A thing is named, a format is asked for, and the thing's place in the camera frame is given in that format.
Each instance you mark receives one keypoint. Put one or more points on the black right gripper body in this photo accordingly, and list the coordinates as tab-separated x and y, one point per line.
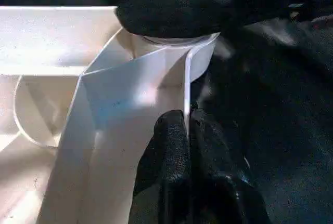
286	0

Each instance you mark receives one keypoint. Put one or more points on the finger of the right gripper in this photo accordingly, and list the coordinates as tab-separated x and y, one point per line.
177	8

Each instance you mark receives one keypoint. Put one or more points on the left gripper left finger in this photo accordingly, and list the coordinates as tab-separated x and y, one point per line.
164	177

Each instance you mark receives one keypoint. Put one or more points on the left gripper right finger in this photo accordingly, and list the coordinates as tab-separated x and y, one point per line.
223	182

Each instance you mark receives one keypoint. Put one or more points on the white plastic table leg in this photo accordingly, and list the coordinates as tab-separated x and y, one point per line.
166	39

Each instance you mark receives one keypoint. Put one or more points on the white plastic table top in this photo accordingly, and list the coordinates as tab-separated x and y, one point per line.
67	89

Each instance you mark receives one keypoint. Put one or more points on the black table mat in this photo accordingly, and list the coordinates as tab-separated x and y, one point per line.
281	120

